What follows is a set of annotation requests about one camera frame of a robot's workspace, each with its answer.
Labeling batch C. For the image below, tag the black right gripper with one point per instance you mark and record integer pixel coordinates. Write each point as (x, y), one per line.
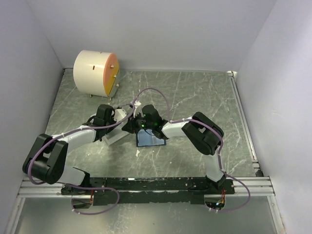
(130, 127)

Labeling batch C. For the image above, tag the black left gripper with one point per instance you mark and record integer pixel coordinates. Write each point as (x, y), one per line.
(112, 116)

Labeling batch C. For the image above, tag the white plastic card tray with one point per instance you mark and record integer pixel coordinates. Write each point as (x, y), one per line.
(115, 135)

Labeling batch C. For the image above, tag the blue leather card holder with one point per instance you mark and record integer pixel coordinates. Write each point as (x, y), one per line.
(145, 138)

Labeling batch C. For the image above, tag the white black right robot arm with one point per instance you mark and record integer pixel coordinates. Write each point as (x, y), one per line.
(203, 133)

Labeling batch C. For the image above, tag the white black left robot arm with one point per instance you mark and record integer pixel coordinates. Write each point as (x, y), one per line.
(47, 157)

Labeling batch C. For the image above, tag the white round mini drawer cabinet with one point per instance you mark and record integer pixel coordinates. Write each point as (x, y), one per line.
(96, 73)

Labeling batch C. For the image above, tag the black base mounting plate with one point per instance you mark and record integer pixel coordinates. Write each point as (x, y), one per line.
(110, 196)

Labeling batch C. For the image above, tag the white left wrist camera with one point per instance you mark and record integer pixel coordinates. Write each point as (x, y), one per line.
(120, 114)

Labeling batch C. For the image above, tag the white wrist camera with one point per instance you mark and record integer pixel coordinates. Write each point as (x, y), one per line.
(137, 110)
(120, 114)

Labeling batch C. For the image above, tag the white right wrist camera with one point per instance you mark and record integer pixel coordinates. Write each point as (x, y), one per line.
(137, 110)

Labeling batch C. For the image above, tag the aluminium extrusion rail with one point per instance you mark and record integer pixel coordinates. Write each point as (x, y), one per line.
(198, 185)

